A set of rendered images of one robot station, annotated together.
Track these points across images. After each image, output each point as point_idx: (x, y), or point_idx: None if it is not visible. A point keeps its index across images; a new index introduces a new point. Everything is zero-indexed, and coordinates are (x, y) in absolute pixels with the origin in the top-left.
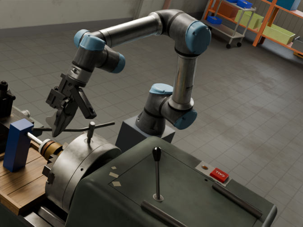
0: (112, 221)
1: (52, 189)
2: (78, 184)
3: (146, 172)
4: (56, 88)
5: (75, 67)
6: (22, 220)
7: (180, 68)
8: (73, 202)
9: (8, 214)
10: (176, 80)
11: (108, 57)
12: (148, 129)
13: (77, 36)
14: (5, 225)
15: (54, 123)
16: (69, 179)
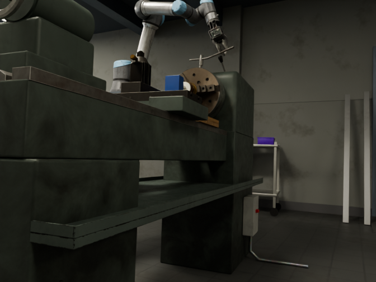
0: (243, 87)
1: (221, 94)
2: (235, 75)
3: None
4: (215, 27)
5: (216, 13)
6: (217, 131)
7: (152, 37)
8: (236, 87)
9: (212, 135)
10: (149, 46)
11: None
12: None
13: (183, 3)
14: (212, 146)
15: (226, 45)
16: (221, 84)
